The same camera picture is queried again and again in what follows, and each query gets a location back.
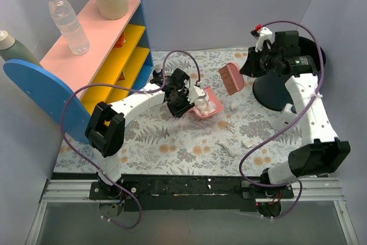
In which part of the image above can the pink hand brush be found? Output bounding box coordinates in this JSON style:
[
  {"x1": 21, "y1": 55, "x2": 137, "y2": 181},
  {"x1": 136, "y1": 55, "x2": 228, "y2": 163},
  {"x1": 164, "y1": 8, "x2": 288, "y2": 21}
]
[{"x1": 218, "y1": 62, "x2": 244, "y2": 95}]

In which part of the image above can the pink dustpan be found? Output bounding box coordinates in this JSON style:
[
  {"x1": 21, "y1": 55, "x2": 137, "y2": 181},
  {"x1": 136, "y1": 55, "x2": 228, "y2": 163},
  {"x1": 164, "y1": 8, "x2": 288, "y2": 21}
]
[{"x1": 192, "y1": 86, "x2": 224, "y2": 119}]

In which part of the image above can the dark blue trash bin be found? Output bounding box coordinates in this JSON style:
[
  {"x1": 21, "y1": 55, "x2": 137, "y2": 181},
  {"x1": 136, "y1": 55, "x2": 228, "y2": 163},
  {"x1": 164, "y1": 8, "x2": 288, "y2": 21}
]
[{"x1": 252, "y1": 36, "x2": 321, "y2": 112}]

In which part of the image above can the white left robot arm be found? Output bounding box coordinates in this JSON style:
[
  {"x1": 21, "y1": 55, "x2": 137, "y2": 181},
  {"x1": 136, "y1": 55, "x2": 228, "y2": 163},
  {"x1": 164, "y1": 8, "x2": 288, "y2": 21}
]
[{"x1": 85, "y1": 69, "x2": 206, "y2": 199}]

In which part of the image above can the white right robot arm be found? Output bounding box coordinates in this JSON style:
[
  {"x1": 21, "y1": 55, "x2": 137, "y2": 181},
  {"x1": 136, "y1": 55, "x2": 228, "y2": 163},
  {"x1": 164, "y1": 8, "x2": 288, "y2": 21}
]
[{"x1": 240, "y1": 27, "x2": 350, "y2": 198}]

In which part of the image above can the white paper scrap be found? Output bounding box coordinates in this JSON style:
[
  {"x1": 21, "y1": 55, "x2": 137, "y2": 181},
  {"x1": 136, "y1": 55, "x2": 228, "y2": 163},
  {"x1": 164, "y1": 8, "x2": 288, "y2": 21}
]
[
  {"x1": 226, "y1": 121, "x2": 235, "y2": 133},
  {"x1": 217, "y1": 141, "x2": 240, "y2": 158},
  {"x1": 229, "y1": 103, "x2": 238, "y2": 111},
  {"x1": 241, "y1": 139, "x2": 254, "y2": 149},
  {"x1": 194, "y1": 99, "x2": 217, "y2": 116}
]

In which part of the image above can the brown small bottle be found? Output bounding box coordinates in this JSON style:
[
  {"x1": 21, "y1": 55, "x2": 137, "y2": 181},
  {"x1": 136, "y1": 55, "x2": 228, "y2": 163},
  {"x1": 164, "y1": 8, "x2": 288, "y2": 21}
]
[{"x1": 152, "y1": 65, "x2": 163, "y2": 84}]

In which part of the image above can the white box with knob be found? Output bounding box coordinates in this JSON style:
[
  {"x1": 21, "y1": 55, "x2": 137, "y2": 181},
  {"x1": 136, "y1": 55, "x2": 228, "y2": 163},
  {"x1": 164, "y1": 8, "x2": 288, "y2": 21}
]
[{"x1": 271, "y1": 103, "x2": 297, "y2": 132}]

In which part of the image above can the floral table mat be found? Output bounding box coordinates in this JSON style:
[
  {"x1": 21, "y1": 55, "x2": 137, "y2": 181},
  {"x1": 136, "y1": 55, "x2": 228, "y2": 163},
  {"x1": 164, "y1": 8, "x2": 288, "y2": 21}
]
[{"x1": 54, "y1": 49, "x2": 316, "y2": 177}]

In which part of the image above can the orange item in shelf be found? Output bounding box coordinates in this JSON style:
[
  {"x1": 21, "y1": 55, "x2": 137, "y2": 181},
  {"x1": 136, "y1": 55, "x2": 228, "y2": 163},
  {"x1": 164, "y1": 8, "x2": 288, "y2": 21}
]
[{"x1": 114, "y1": 32, "x2": 126, "y2": 48}]

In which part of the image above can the blue pink yellow shelf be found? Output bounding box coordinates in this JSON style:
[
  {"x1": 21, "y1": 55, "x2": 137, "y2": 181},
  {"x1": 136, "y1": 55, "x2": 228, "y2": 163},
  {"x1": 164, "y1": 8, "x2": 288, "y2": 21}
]
[{"x1": 3, "y1": 0, "x2": 153, "y2": 143}]

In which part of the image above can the clear plastic water bottle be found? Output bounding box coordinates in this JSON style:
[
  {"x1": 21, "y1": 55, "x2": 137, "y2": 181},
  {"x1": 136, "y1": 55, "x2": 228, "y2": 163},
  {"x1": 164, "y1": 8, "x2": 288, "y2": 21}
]
[{"x1": 48, "y1": 0, "x2": 90, "y2": 55}]

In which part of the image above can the green metal bottle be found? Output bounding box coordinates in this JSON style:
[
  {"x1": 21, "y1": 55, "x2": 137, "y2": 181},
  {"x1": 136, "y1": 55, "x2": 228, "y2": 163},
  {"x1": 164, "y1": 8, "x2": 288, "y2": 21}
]
[{"x1": 1, "y1": 30, "x2": 41, "y2": 67}]

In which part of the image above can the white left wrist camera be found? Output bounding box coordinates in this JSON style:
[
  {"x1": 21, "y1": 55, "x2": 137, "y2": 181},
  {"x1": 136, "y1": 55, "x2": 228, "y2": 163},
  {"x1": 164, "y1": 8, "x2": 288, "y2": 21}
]
[{"x1": 187, "y1": 85, "x2": 206, "y2": 104}]

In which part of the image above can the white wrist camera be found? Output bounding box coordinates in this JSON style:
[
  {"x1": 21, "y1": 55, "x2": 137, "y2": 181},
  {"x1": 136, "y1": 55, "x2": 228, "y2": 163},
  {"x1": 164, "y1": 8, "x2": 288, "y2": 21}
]
[
  {"x1": 187, "y1": 85, "x2": 206, "y2": 104},
  {"x1": 251, "y1": 24, "x2": 273, "y2": 52}
]

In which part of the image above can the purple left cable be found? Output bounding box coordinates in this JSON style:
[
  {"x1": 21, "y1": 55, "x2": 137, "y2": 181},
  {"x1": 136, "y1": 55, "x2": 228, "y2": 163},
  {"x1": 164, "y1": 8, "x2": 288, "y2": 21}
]
[{"x1": 59, "y1": 50, "x2": 203, "y2": 230}]

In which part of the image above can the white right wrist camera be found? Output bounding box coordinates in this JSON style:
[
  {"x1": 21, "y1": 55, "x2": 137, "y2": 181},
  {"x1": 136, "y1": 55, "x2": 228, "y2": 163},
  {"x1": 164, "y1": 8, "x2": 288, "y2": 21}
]
[{"x1": 251, "y1": 24, "x2": 273, "y2": 52}]

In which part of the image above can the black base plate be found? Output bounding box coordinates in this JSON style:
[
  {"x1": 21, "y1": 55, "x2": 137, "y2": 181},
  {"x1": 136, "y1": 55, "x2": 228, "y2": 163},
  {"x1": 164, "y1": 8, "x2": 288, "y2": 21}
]
[{"x1": 89, "y1": 174, "x2": 294, "y2": 212}]

